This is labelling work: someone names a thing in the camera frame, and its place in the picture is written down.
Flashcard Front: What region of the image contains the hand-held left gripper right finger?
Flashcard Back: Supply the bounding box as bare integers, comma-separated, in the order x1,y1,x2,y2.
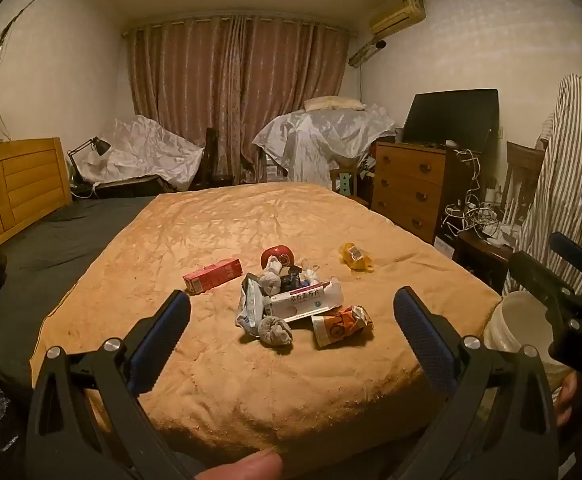
393,286,562,480

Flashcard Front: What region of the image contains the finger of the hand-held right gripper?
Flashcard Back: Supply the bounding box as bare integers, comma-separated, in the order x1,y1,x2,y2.
508,251,580,320
550,232,582,302

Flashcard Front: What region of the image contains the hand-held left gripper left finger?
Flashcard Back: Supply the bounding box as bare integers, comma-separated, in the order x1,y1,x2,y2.
25,289,194,480

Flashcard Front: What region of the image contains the white plastic bucket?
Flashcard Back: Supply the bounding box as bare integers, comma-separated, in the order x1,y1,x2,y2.
483,291,572,387

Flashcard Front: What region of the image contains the orange paper cup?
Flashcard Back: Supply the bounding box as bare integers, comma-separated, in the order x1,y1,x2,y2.
312,305,374,350

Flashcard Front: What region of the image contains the silver foil wrapper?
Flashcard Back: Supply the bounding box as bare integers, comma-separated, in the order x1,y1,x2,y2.
235,274,272,334

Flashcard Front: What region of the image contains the grey tissue ball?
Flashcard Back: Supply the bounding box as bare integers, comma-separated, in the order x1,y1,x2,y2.
257,316,293,347

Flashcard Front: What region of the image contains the white medicine box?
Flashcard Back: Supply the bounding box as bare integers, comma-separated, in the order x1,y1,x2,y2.
270,277,344,322

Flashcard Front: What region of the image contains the clear plastic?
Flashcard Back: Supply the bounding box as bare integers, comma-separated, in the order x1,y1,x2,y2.
301,259,322,287

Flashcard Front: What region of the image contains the person's right hand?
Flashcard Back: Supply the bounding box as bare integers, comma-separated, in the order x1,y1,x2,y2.
553,372,580,428

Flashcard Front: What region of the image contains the person's left hand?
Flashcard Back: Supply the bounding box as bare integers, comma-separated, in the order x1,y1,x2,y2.
193,449,285,480

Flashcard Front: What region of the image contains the dark side table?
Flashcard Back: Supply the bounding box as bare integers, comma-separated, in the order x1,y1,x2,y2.
457,227,515,282

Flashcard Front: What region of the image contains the red carton box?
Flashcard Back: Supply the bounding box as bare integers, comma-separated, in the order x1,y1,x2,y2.
182,258,244,295

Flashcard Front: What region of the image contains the striped cloth cover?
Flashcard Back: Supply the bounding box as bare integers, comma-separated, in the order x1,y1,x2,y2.
501,74,582,297

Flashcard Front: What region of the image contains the brown wooden chair back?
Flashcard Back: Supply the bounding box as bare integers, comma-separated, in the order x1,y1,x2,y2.
505,141,546,217

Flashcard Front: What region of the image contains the yellow plastic wrapper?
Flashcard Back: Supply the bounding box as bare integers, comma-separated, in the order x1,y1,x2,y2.
339,242,375,274

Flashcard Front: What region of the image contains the grey bed sheet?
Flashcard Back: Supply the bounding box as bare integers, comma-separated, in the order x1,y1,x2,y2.
0,195,160,377

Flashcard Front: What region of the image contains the red round container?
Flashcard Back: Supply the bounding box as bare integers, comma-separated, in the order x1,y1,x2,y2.
261,244,296,271

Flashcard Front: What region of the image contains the wooden dresser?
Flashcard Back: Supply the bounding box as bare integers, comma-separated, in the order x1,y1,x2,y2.
371,141,482,247

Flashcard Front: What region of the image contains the small green-backed chair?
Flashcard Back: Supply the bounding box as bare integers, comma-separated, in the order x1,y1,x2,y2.
330,167,372,209

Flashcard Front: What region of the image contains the black television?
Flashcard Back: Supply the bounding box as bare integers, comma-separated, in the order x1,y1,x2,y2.
402,89,500,152

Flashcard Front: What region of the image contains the low plastic-covered furniture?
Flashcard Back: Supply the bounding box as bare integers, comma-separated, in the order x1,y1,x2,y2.
73,117,206,192

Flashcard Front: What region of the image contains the black desk lamp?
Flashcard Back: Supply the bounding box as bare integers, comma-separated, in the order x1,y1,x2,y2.
67,137,113,197

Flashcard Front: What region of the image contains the wooden headboard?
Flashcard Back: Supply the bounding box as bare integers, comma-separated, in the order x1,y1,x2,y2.
0,137,74,247

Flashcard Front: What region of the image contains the tall plastic-covered furniture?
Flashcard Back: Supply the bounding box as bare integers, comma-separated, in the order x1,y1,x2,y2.
252,105,397,194

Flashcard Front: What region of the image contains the cream pillow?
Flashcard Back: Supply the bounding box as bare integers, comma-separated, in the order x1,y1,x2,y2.
304,95,367,113

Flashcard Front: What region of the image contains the pink curtain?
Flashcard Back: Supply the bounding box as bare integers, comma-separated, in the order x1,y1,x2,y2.
127,16,350,192

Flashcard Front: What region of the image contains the tangle of white cables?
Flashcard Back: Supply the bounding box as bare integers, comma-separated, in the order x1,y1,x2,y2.
442,147,502,237

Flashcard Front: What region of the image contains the wall air conditioner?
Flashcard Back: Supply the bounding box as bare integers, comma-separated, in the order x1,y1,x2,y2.
369,0,427,37

